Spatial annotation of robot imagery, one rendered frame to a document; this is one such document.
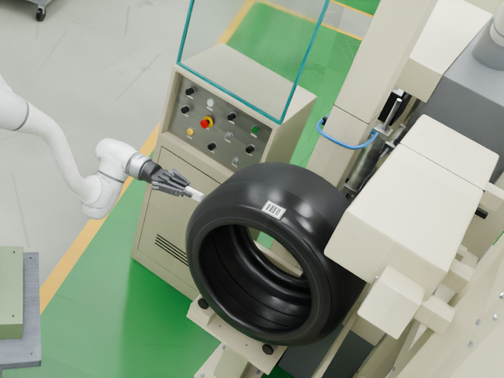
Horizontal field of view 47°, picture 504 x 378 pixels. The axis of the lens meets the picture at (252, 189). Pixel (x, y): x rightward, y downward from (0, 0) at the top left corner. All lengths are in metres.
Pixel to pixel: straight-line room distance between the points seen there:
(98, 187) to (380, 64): 1.02
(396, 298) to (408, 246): 0.12
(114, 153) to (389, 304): 1.19
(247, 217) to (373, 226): 0.55
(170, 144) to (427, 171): 1.53
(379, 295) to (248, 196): 0.63
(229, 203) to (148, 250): 1.55
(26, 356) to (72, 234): 1.37
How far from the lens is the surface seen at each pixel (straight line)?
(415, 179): 1.48
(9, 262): 2.35
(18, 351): 2.24
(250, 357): 2.17
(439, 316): 1.34
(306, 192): 1.76
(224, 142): 2.64
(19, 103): 1.76
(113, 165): 2.08
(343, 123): 1.91
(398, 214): 1.34
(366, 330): 2.24
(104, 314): 3.14
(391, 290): 1.23
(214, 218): 1.80
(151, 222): 3.12
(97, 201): 2.07
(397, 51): 1.78
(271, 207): 1.69
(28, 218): 3.55
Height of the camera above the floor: 2.55
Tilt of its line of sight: 39 degrees down
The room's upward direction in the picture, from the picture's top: 21 degrees clockwise
